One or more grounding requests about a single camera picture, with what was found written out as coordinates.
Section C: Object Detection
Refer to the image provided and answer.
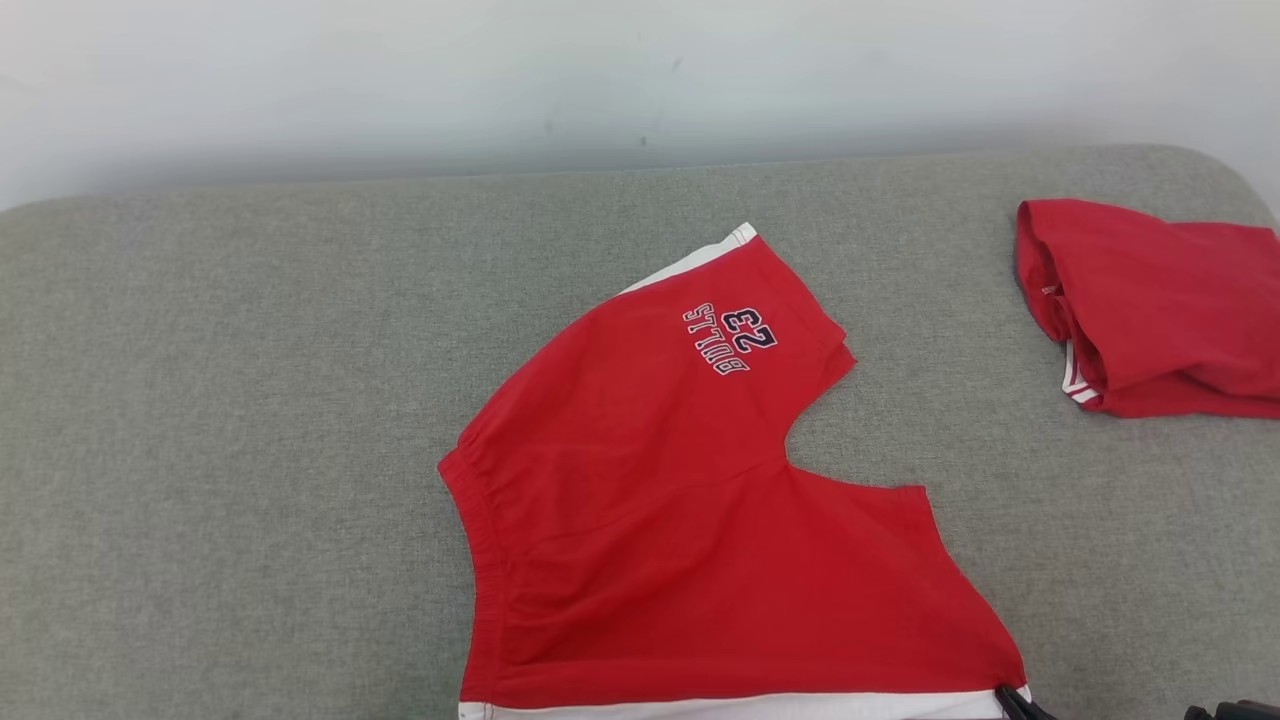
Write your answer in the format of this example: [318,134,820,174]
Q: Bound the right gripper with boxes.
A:
[994,683,1280,720]

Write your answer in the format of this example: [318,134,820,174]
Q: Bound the red shorts with 23 print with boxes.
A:
[436,221,1032,720]

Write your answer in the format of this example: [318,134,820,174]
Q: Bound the red shirt with white sleeves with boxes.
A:
[1014,198,1280,422]

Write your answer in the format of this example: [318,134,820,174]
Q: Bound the grey fabric sofa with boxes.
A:
[0,144,1280,720]

